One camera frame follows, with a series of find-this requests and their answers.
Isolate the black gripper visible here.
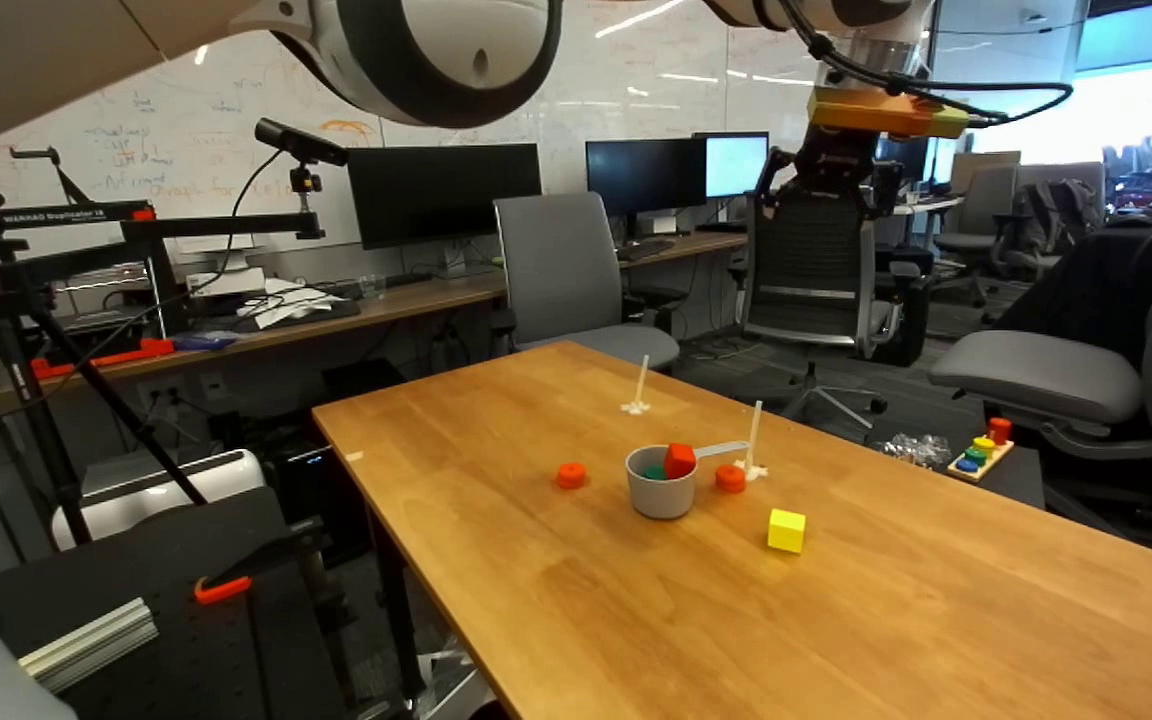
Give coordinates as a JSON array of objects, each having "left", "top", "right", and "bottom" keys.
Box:
[{"left": 770, "top": 124, "right": 881, "bottom": 193}]

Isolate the green octagonal block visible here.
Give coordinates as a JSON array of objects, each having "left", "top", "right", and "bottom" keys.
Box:
[{"left": 639, "top": 461, "right": 670, "bottom": 481}]

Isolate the grey plastic pot with handle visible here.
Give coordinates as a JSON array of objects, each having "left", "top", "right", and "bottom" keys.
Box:
[{"left": 624, "top": 439, "right": 745, "bottom": 519}]

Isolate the red-orange cube block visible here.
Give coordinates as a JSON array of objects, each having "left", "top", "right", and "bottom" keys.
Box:
[{"left": 555, "top": 465, "right": 587, "bottom": 487}]

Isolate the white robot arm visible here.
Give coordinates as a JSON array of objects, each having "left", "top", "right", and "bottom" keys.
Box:
[{"left": 0, "top": 0, "right": 568, "bottom": 137}]

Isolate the lit computer monitor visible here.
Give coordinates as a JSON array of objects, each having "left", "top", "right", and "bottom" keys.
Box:
[{"left": 699, "top": 133, "right": 770, "bottom": 200}]

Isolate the black mesh office chair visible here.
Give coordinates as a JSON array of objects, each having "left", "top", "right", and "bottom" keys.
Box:
[{"left": 740, "top": 190, "right": 930, "bottom": 431}]

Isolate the black computer monitor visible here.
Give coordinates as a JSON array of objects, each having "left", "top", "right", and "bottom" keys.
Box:
[{"left": 586, "top": 139, "right": 704, "bottom": 216}]

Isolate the colourful wooden stacking toy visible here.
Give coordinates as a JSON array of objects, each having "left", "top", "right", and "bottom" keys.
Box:
[{"left": 948, "top": 417, "right": 1013, "bottom": 481}]

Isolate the orange round block with hole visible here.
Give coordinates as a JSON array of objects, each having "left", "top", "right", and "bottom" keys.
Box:
[{"left": 665, "top": 443, "right": 698, "bottom": 481}]

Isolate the small orange round block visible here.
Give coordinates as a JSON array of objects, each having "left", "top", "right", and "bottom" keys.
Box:
[{"left": 718, "top": 465, "right": 749, "bottom": 494}]

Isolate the yellow cube block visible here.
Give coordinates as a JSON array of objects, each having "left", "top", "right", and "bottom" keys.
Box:
[{"left": 766, "top": 508, "right": 807, "bottom": 551}]

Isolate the long wooden desk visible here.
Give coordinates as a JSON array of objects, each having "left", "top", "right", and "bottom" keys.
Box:
[{"left": 35, "top": 233, "right": 745, "bottom": 392}]

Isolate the grey office chair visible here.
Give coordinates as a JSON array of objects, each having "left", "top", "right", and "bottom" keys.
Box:
[{"left": 930, "top": 216, "right": 1152, "bottom": 538}]

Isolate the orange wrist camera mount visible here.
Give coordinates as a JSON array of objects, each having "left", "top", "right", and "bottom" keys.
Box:
[{"left": 807, "top": 87, "right": 970, "bottom": 137}]

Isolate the black camera tripod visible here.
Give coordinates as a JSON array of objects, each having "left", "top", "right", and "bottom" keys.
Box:
[{"left": 0, "top": 115, "right": 352, "bottom": 576}]

